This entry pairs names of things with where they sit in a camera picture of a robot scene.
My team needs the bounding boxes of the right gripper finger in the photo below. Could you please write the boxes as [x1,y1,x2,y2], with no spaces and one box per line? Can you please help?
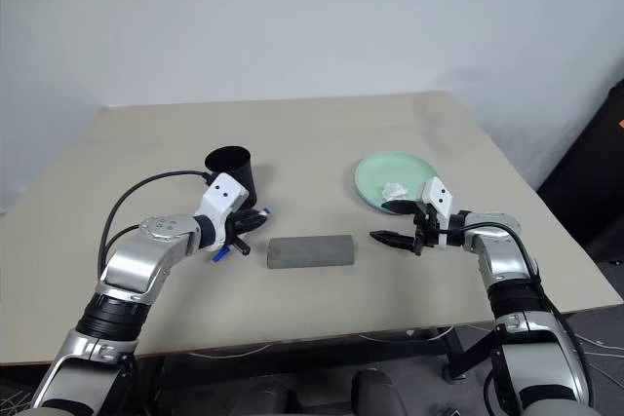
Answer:
[369,229,417,252]
[380,199,421,216]

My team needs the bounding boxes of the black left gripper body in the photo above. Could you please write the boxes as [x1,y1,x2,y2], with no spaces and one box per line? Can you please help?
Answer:
[224,212,242,245]

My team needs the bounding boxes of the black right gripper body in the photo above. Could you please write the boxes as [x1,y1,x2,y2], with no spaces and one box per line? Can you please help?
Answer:
[410,200,441,258]

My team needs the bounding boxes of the white tissue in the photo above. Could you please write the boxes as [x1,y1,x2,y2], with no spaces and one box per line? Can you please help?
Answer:
[379,182,410,203]

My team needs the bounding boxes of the white pen with blue cap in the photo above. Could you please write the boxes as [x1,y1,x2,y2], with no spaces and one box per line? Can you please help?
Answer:
[211,207,272,264]

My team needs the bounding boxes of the light green plate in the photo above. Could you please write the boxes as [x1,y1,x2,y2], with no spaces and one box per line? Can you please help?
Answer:
[354,150,439,215]

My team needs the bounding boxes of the grey glasses case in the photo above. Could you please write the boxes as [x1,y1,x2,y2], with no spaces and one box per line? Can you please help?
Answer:
[266,234,356,271]

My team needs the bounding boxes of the black plastic cup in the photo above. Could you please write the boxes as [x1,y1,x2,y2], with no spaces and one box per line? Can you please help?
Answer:
[204,145,258,210]

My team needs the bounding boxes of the dark rounded shape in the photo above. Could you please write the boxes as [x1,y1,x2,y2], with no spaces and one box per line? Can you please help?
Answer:
[351,368,410,416]
[232,382,299,416]

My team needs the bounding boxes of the large black case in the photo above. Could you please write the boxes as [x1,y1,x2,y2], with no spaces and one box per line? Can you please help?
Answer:
[535,86,624,267]

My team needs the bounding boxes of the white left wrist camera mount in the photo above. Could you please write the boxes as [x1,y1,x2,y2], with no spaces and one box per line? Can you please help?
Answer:
[201,172,249,247]

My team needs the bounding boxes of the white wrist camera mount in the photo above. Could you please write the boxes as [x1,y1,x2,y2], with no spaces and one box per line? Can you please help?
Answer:
[201,172,249,247]
[418,176,455,248]

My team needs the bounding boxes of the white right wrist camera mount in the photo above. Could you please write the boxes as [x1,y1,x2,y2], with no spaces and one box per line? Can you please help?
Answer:
[418,176,455,248]

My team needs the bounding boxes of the white cable under table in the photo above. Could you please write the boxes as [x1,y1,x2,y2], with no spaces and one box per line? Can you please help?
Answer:
[359,324,455,345]
[188,343,270,360]

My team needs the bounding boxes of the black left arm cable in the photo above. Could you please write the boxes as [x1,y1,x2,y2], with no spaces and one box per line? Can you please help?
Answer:
[98,170,215,285]

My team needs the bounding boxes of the black metal table frame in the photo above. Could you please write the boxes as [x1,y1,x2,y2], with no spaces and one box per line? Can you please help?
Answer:
[131,322,498,416]

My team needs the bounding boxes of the white cables on floor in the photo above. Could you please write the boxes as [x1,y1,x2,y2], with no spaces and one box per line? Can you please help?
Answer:
[569,330,624,391]

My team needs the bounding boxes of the tangled white wires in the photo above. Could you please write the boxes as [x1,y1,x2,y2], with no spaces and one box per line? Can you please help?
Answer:
[0,392,40,416]

